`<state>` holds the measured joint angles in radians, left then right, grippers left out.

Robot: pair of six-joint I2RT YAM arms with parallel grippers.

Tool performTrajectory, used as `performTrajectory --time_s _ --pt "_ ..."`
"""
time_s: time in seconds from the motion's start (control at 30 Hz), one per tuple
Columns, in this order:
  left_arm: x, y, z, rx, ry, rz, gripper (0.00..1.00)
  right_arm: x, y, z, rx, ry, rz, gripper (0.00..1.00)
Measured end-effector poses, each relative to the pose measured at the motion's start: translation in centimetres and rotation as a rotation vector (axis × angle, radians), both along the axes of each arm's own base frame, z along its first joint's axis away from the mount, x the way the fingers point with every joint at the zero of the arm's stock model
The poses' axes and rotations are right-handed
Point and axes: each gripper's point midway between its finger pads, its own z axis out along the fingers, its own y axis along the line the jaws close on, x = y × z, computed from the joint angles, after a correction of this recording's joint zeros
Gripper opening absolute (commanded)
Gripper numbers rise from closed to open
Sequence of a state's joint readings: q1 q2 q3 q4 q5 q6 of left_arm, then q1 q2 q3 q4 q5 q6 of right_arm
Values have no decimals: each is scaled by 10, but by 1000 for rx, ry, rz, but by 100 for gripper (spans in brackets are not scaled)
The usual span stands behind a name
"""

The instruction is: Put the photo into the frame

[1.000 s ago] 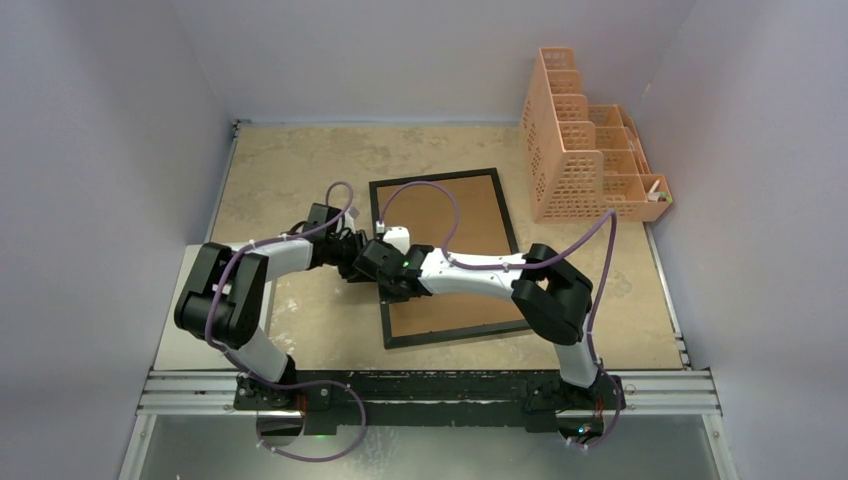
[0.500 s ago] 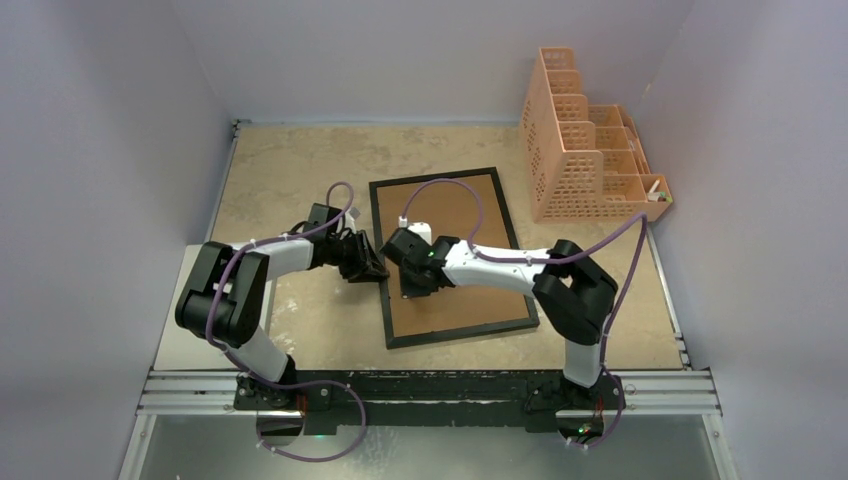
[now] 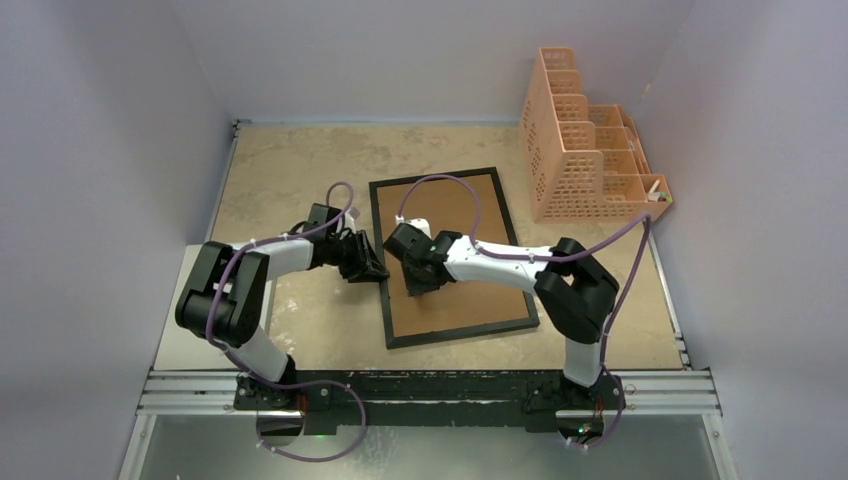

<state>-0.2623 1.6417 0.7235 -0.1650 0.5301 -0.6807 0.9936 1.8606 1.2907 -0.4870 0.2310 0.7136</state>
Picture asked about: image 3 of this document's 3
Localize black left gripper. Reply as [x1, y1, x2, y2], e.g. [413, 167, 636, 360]
[326, 234, 385, 286]

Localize black picture frame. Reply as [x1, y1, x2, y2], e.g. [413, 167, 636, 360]
[369, 167, 539, 349]

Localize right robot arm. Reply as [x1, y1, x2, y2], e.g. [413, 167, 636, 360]
[383, 223, 619, 407]

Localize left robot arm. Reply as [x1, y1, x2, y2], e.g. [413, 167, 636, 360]
[174, 203, 389, 409]

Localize orange plastic organizer basket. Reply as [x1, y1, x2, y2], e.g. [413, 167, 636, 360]
[519, 47, 673, 223]

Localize white sheet on table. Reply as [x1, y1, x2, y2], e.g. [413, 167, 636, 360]
[155, 242, 288, 381]

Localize small items in organizer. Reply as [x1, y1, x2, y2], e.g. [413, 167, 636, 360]
[646, 178, 672, 202]

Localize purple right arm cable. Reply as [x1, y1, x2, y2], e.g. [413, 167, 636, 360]
[395, 174, 654, 452]

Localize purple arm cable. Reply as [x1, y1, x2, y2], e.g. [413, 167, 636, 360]
[205, 182, 367, 464]
[395, 174, 654, 452]

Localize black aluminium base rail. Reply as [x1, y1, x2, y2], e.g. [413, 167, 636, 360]
[138, 370, 721, 438]

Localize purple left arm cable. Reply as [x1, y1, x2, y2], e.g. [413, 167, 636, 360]
[205, 182, 367, 464]

